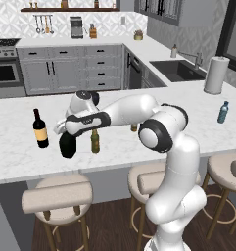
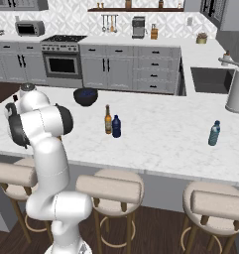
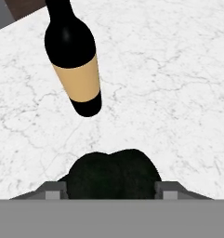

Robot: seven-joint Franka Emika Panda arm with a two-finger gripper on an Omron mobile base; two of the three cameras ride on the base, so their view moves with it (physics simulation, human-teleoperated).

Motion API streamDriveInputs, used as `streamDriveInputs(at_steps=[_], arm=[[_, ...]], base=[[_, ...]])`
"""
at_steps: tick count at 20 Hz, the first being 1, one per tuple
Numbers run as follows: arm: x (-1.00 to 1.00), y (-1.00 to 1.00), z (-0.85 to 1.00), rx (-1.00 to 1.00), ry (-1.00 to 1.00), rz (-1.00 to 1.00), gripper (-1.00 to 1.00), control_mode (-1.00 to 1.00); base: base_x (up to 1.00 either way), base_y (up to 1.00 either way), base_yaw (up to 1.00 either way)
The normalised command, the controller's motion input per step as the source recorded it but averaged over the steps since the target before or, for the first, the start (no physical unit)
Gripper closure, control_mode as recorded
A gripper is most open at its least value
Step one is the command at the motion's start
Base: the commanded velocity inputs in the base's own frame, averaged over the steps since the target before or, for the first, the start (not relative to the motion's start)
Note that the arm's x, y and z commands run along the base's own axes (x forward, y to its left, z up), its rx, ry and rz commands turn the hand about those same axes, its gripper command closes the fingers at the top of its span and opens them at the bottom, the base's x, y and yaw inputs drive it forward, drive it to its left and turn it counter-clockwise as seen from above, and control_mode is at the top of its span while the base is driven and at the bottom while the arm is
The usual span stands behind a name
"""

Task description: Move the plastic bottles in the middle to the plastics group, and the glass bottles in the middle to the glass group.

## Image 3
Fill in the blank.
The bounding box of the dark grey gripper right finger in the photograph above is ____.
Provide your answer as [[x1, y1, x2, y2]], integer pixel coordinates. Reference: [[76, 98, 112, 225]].
[[153, 180, 214, 201]]

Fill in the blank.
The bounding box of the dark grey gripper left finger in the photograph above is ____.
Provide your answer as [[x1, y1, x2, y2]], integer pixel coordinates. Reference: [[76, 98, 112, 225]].
[[9, 180, 69, 201]]

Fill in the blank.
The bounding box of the black bottle with tan label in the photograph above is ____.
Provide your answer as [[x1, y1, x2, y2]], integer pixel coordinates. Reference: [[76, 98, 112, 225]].
[[44, 0, 103, 118]]

